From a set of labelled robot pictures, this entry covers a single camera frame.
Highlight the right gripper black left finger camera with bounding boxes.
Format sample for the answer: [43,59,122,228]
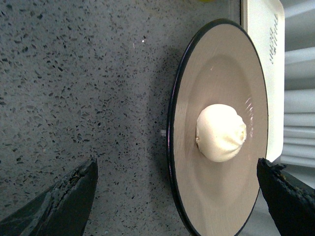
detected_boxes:
[0,158,98,236]

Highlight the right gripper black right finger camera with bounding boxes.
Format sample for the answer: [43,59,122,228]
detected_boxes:
[256,158,315,236]

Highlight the grey pleated curtain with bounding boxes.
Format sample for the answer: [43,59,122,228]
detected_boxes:
[280,0,315,187]

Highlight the white steamed bun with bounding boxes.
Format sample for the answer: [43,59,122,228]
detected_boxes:
[195,104,247,163]

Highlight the beige plate black rim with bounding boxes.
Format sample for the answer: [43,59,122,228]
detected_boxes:
[166,19,268,236]

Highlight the white bear tray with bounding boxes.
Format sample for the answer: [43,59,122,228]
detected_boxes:
[241,0,285,162]

